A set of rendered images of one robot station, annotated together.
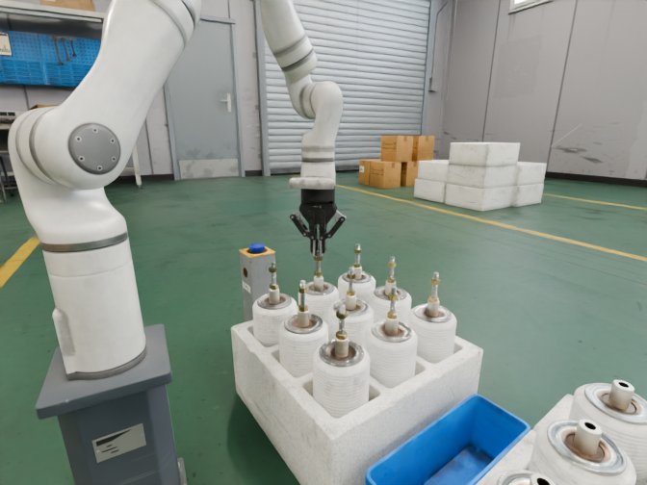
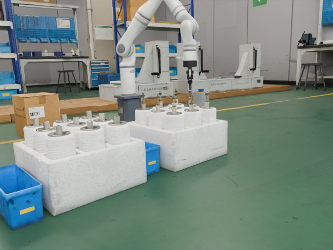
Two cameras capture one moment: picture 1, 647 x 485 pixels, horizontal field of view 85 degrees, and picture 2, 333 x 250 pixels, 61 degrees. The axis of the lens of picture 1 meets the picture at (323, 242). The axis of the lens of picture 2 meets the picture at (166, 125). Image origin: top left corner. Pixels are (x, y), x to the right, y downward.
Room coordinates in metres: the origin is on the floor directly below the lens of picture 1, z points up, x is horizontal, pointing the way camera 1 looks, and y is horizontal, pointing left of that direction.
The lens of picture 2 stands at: (0.48, -1.53, 0.47)
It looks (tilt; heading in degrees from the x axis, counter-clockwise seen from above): 12 degrees down; 84
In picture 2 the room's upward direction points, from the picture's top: 2 degrees counter-clockwise
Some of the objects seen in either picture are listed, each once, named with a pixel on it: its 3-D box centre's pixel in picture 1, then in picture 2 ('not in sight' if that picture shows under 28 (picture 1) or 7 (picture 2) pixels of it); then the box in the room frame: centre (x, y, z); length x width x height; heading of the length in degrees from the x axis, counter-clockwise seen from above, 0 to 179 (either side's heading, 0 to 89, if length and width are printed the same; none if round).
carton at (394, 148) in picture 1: (396, 148); not in sight; (4.45, -0.89, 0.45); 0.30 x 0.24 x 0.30; 29
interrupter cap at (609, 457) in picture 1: (584, 446); (102, 120); (0.33, -0.31, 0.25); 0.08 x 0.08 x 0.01
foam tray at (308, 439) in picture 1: (349, 371); (176, 138); (0.68, -0.06, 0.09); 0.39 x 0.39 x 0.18; 35
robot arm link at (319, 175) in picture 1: (316, 171); (186, 54); (0.76, 0.02, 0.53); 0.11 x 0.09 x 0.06; 169
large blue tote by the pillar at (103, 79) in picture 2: not in sight; (111, 82); (-0.04, 4.56, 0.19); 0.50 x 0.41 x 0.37; 122
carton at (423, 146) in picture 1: (418, 147); not in sight; (4.63, -1.20, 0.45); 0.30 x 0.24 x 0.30; 25
